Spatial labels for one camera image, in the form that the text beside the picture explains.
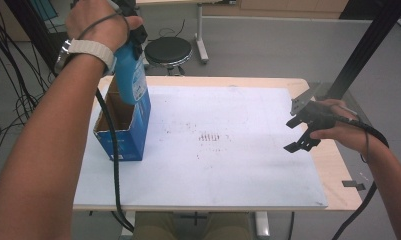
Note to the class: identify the blue bottle with white cap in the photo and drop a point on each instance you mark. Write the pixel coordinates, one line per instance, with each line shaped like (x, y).
(129, 78)

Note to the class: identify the white table leg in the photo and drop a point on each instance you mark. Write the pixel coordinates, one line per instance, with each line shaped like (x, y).
(262, 225)

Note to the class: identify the black round stool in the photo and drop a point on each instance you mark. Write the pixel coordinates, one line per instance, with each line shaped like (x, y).
(168, 50)

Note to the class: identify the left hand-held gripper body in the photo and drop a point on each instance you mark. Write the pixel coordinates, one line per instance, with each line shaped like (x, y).
(139, 33)

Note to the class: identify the grey floor mat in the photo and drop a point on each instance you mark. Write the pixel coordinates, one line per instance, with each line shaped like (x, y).
(361, 106)

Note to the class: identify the white band wristwatch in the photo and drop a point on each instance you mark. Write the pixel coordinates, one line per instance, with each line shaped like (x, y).
(91, 50)

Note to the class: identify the blue cardboard box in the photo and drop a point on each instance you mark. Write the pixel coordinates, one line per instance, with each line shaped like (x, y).
(131, 136)

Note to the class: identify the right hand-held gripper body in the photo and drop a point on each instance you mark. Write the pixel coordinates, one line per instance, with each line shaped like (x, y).
(316, 118)

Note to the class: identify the black metal stand post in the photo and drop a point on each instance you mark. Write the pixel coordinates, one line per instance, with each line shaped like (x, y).
(364, 50)
(38, 36)

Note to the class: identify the person's legs in khaki trousers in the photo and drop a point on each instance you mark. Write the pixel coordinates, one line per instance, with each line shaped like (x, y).
(158, 228)

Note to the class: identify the person's right hand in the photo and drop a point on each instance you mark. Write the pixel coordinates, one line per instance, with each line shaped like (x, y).
(344, 135)

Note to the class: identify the white background desk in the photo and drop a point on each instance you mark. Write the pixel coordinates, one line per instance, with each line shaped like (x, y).
(201, 33)

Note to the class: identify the white table mat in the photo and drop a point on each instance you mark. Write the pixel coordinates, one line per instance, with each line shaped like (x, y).
(214, 180)

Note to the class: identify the grey tape piece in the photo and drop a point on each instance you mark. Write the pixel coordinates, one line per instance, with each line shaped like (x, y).
(353, 185)

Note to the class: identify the person's left hand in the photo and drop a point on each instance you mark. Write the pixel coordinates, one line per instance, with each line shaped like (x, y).
(94, 23)

